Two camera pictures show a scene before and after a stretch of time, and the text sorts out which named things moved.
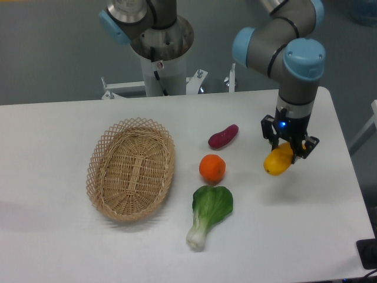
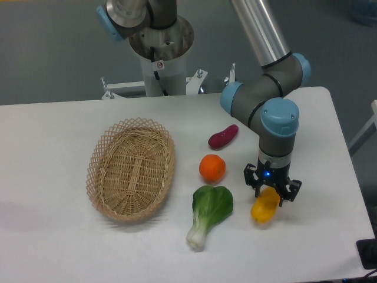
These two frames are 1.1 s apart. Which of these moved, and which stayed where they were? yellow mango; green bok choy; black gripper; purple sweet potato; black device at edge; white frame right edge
Moved: black gripper; yellow mango
Stayed: green bok choy; black device at edge; white frame right edge; purple sweet potato
